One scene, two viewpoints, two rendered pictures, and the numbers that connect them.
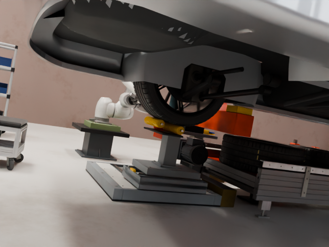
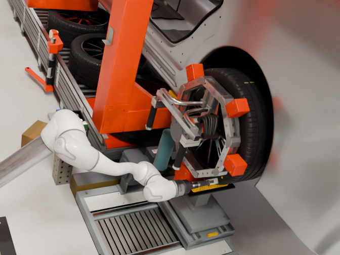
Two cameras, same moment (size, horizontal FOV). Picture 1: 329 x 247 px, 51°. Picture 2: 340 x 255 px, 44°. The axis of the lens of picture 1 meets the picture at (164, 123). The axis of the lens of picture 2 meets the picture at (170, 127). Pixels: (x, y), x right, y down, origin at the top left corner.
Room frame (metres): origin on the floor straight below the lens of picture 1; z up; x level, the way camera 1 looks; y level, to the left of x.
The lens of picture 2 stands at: (3.17, 1.92, 2.10)
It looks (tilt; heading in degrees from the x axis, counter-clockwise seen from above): 33 degrees down; 257
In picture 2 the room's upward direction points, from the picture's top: 17 degrees clockwise
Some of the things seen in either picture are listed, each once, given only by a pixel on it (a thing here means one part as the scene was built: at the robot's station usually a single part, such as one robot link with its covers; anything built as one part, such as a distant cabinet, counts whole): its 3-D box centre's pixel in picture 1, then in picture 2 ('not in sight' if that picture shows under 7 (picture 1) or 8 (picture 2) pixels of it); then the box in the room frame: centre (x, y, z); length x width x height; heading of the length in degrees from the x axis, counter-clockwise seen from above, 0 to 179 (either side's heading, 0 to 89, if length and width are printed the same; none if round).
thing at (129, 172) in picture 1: (163, 178); (192, 211); (2.40, -0.06, 0.13); 0.50 x 0.36 x 0.10; 115
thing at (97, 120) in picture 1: (99, 120); not in sight; (3.62, 0.68, 0.38); 0.22 x 0.18 x 0.06; 120
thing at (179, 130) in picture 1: (173, 128); not in sight; (2.40, -0.06, 0.49); 0.29 x 0.06 x 0.06; 25
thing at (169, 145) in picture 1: (168, 152); (200, 190); (2.40, -0.06, 0.32); 0.40 x 0.30 x 0.28; 115
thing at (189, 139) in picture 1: (191, 160); (149, 171); (2.72, -0.26, 0.26); 0.42 x 0.18 x 0.35; 25
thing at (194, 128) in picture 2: not in sight; (203, 113); (2.63, 0.15, 1.03); 0.19 x 0.18 x 0.11; 25
